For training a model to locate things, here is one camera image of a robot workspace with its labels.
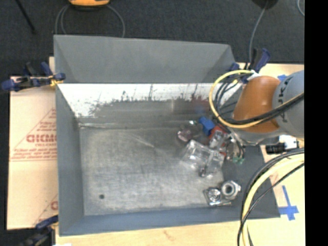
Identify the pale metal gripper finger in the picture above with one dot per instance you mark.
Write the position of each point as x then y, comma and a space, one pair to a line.
197, 151
214, 163

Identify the blue plastic object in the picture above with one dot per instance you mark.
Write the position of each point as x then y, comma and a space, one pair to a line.
206, 124

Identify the clear pink glass object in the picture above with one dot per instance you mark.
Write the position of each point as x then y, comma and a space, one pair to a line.
184, 135

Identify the small clear glass object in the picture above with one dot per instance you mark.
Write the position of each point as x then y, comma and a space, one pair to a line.
192, 123

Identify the grey metal bin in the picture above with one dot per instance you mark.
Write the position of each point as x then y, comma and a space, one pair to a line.
133, 168

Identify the brown cardboard board red print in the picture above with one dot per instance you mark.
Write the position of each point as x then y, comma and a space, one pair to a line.
30, 163

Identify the black cylinder on white bracket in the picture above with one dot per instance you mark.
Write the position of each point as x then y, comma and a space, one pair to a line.
278, 147

